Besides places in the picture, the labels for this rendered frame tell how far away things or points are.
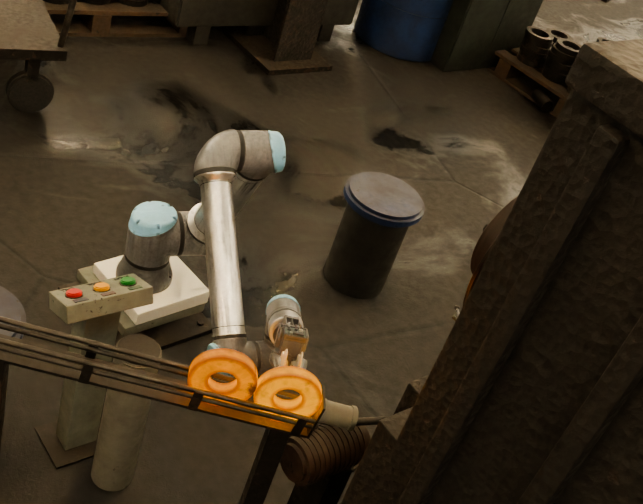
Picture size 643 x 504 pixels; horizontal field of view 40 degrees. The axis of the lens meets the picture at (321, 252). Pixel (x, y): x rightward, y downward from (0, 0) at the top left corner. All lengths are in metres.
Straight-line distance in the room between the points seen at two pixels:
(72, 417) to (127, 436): 0.21
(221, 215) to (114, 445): 0.69
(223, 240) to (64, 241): 1.20
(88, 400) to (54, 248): 0.95
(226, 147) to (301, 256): 1.32
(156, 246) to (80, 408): 0.61
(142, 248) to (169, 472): 0.72
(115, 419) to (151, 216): 0.76
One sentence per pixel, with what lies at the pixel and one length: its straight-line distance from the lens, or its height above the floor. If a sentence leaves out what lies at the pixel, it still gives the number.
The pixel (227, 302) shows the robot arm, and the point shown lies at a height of 0.65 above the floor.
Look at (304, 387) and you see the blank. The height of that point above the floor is 0.75.
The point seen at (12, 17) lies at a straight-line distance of 4.23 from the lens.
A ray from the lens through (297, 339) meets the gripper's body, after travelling 2.13.
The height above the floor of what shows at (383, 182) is 0.43.
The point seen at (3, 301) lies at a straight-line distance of 2.54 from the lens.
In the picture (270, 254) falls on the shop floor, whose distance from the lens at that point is 3.60.
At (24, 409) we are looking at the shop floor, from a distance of 2.85.
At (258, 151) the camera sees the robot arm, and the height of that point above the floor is 0.92.
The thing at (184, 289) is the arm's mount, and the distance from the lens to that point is 3.06.
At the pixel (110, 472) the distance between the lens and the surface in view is 2.61.
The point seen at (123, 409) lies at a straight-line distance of 2.41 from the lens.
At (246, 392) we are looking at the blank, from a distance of 2.03.
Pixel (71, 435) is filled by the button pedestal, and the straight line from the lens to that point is 2.70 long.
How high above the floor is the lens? 2.15
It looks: 35 degrees down
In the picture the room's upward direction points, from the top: 19 degrees clockwise
